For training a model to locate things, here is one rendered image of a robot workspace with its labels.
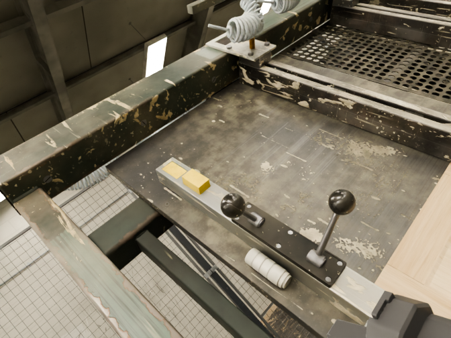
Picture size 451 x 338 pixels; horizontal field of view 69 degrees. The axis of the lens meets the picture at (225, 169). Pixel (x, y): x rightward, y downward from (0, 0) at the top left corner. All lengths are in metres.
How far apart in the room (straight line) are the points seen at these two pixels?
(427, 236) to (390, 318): 0.41
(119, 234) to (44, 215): 0.15
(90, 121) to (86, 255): 0.34
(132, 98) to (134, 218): 0.30
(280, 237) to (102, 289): 0.30
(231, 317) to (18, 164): 0.52
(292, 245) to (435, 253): 0.23
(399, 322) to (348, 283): 0.29
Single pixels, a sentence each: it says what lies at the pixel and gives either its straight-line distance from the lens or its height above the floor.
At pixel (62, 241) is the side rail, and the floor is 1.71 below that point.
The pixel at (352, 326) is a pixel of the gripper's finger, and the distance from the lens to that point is 0.34.
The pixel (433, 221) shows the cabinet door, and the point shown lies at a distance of 0.69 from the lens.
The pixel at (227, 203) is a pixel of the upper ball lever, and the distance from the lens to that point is 0.48.
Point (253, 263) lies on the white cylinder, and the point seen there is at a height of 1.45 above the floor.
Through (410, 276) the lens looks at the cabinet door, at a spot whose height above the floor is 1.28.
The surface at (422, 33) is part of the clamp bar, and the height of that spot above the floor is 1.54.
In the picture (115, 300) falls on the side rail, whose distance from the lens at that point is 0.56.
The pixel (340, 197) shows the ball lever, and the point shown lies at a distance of 0.49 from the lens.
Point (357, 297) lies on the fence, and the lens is 0.55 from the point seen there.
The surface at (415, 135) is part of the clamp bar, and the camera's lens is 0.83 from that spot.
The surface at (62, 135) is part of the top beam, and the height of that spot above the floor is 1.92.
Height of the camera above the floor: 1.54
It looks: 6 degrees up
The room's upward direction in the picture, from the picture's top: 43 degrees counter-clockwise
